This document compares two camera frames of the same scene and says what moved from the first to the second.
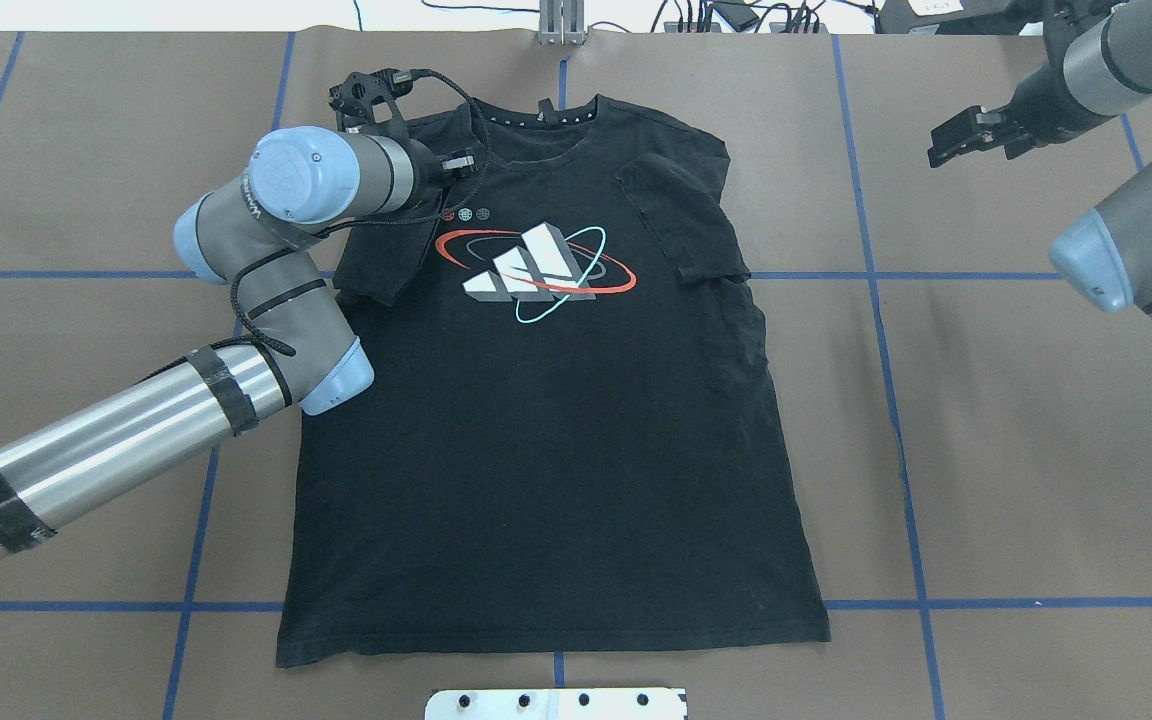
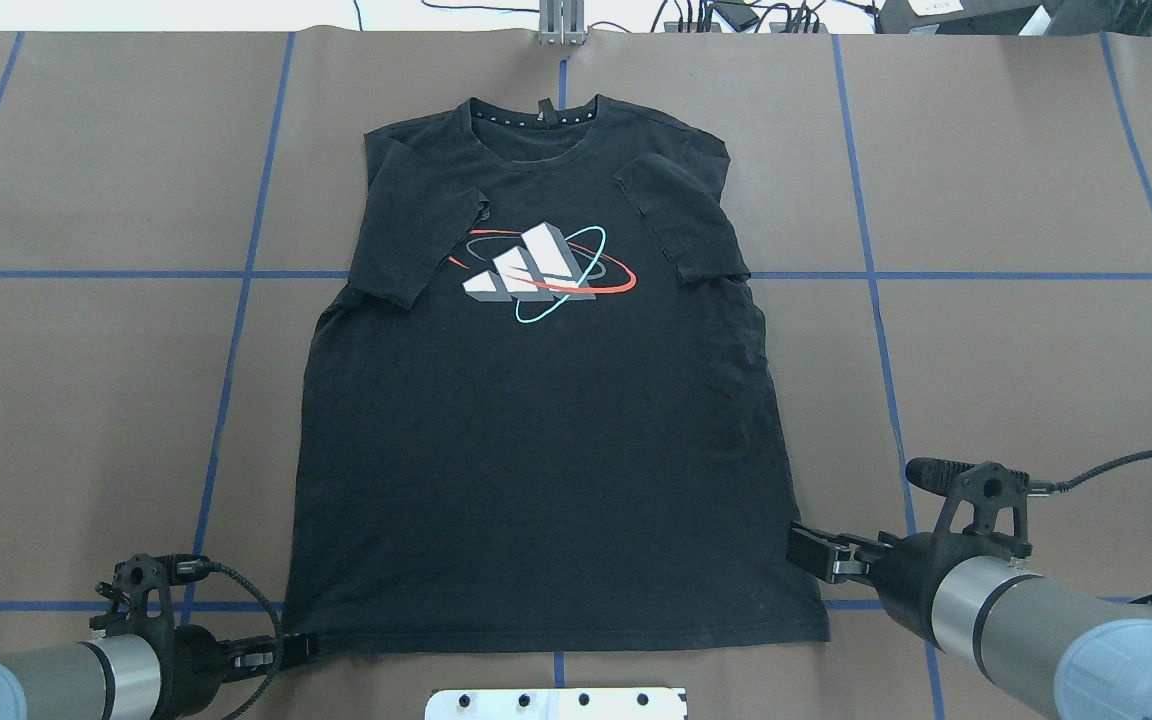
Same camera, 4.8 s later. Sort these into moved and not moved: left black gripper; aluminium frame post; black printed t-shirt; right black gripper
Moved: left black gripper; right black gripper
Not moved: black printed t-shirt; aluminium frame post
